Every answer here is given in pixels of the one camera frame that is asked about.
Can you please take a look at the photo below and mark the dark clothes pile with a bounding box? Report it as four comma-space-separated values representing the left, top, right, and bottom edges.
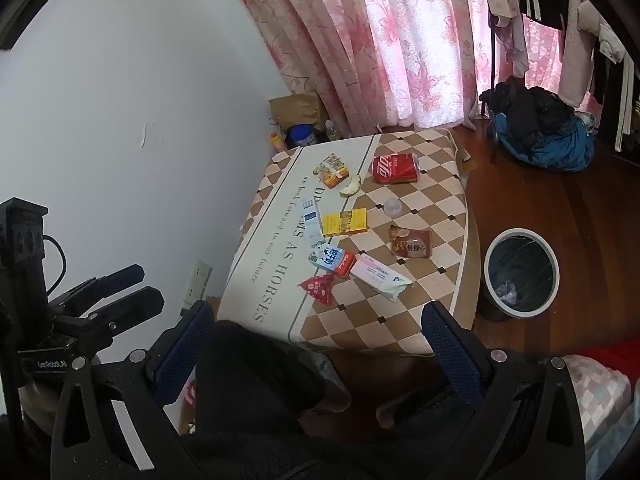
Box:
480, 77, 584, 150

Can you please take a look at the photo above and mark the pink checkered blanket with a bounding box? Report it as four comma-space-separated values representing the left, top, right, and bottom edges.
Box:
559, 335, 640, 480

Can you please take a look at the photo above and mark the table with checkered cloth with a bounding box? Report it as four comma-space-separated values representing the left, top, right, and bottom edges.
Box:
216, 127, 483, 358

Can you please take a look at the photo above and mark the orange snack packet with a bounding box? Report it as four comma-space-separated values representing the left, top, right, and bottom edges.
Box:
314, 153, 350, 184

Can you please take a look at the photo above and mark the brown snack wrapper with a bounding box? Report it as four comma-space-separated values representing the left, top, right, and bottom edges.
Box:
389, 225, 432, 261

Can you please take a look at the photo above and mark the round bin with black liner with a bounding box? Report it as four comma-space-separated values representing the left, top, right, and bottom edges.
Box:
480, 228, 560, 322

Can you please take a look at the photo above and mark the white puffer jacket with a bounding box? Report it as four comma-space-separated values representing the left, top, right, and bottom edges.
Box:
576, 0, 629, 64

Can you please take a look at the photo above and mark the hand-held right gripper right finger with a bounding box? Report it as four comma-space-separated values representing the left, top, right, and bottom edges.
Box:
421, 301, 587, 480

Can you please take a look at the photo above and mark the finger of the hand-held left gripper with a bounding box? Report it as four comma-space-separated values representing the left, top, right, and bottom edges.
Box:
47, 264, 146, 313
52, 286, 166, 341

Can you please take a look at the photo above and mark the blue jacket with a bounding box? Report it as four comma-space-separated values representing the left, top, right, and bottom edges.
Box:
492, 112, 597, 173

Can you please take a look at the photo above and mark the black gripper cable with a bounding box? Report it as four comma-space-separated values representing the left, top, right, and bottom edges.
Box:
42, 233, 67, 297

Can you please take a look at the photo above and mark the brown paper bag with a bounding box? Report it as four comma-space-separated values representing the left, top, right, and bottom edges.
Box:
269, 91, 331, 136

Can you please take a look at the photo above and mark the blue white flat box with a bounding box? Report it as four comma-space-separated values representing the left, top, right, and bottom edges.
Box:
301, 199, 325, 244

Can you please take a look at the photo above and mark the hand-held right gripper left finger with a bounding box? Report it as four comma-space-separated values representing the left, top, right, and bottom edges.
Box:
50, 300, 216, 480

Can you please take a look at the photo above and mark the blue white milk carton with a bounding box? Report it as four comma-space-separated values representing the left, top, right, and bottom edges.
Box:
307, 242, 347, 272

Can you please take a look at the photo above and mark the pink white tissue pack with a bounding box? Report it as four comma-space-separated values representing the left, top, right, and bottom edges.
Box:
349, 254, 415, 302

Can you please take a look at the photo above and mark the black clothes rack pole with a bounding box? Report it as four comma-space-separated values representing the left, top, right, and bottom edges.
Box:
487, 15, 501, 163

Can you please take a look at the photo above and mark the yellow cigarette box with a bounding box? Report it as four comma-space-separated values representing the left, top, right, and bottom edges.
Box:
322, 208, 370, 238

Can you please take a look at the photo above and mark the blue lid jar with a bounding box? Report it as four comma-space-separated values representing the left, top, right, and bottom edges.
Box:
286, 124, 319, 150

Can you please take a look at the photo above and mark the pale pink hanging garment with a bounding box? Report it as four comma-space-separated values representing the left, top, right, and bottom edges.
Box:
556, 0, 602, 111

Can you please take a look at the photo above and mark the pink floral curtain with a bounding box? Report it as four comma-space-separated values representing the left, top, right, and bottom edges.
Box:
215, 0, 566, 134

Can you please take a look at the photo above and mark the red crumpled wrapper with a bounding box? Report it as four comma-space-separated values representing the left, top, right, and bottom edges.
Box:
299, 273, 337, 306

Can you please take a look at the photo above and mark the crushed red soda can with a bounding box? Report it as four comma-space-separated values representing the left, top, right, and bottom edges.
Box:
372, 152, 420, 185

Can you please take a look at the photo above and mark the small red box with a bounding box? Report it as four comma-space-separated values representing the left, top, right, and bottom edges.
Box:
331, 253, 357, 277

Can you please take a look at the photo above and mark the white wall socket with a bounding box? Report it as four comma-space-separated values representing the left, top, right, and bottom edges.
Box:
180, 260, 213, 311

